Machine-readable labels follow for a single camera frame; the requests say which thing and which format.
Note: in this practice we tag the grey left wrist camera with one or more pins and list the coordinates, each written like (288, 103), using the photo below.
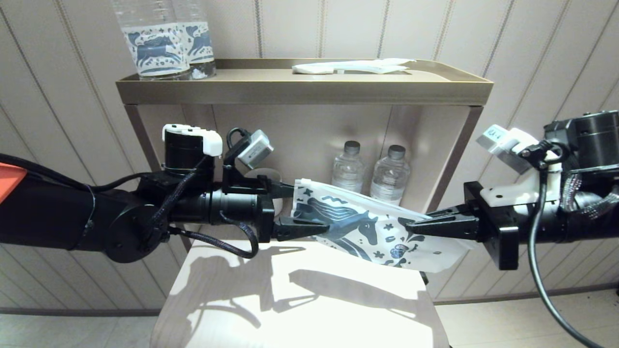
(254, 147)

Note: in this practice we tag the large horse-label water bottle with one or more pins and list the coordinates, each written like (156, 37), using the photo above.
(157, 48)
(203, 43)

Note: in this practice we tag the white pouch blue horse print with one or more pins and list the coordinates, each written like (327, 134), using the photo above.
(377, 232)

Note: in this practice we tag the small capped water bottle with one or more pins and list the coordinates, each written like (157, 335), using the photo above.
(348, 166)
(389, 174)

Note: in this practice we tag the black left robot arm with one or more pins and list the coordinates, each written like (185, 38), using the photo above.
(96, 222)

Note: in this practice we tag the white packet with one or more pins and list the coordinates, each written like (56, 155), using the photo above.
(372, 66)

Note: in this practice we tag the white ribbed mug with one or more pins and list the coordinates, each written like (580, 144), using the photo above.
(275, 193)

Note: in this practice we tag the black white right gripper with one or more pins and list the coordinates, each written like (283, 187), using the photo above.
(503, 222)

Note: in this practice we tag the beige wooden shelf unit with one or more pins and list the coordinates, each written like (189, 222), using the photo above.
(300, 92)

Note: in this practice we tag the white folded sachet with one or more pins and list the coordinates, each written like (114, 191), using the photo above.
(313, 70)

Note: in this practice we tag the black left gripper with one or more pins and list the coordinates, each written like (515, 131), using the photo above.
(266, 212)

